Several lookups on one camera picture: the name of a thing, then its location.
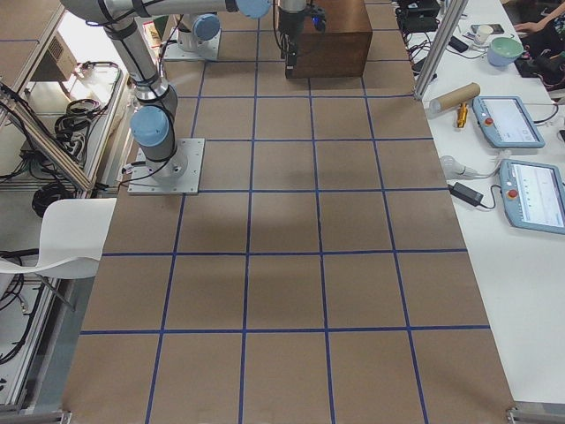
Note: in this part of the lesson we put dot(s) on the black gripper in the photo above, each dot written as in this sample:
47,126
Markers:
289,24

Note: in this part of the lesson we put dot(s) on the black smartphone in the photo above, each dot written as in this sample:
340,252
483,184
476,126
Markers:
458,45

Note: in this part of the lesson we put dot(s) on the blue teach pendant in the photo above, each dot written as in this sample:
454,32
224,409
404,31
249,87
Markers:
505,122
532,195

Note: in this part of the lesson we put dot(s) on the near blue teach pendant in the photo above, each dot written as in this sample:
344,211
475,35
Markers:
532,195

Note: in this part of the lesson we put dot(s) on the dark brown wooden drawer box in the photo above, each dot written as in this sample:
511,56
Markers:
339,51

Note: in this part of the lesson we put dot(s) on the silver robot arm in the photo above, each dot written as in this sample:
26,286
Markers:
195,29
153,126

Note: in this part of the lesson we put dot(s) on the green and blue bowl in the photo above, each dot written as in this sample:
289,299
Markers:
503,51

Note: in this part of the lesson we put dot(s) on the white paper cup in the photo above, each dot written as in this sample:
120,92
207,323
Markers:
482,34

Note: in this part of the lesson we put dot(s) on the aluminium frame post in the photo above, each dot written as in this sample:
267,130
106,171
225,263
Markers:
446,29

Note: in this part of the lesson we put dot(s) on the far blue teach pendant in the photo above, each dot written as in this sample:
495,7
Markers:
505,122

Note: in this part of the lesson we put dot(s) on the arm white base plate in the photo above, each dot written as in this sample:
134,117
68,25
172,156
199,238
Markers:
180,175
207,51

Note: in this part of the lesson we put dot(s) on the brown cardboard tube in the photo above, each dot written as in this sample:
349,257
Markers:
455,97

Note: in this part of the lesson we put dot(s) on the white light bulb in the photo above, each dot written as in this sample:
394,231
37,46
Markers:
453,169

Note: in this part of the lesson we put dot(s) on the yellow utility knife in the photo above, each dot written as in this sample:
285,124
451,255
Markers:
462,113

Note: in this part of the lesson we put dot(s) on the black power adapter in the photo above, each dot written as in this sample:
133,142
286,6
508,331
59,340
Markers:
466,194

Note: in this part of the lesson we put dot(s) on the white plastic chair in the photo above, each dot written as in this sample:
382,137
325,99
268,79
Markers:
73,234

